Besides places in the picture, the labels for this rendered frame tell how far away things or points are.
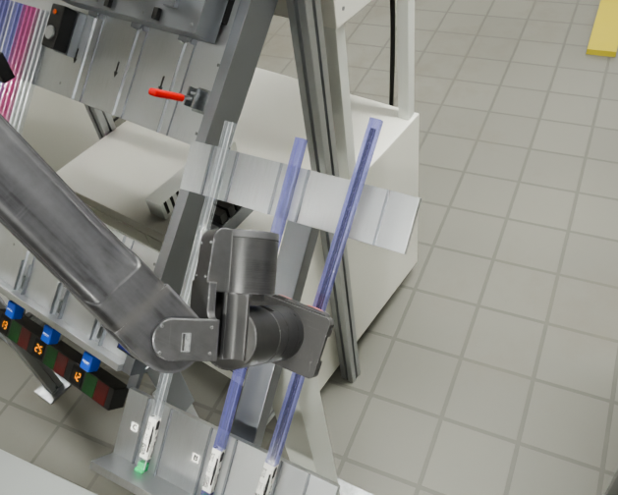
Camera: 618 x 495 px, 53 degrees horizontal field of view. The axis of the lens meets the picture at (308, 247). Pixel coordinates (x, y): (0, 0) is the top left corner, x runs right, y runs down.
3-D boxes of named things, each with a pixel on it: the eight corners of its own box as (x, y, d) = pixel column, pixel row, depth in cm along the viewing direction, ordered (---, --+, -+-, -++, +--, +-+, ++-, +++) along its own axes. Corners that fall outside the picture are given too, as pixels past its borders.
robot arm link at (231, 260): (128, 348, 57) (150, 361, 50) (139, 224, 58) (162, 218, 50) (249, 350, 63) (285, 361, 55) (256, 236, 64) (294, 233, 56)
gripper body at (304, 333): (254, 288, 69) (220, 286, 62) (337, 319, 65) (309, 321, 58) (238, 344, 69) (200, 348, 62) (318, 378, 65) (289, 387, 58)
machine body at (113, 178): (300, 431, 168) (260, 285, 124) (127, 325, 201) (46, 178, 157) (418, 273, 202) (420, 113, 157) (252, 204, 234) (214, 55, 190)
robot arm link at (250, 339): (192, 367, 55) (248, 375, 53) (197, 290, 56) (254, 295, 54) (231, 360, 62) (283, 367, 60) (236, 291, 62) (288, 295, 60)
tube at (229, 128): (147, 470, 89) (142, 473, 88) (140, 467, 89) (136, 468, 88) (237, 124, 85) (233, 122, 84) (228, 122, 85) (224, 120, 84)
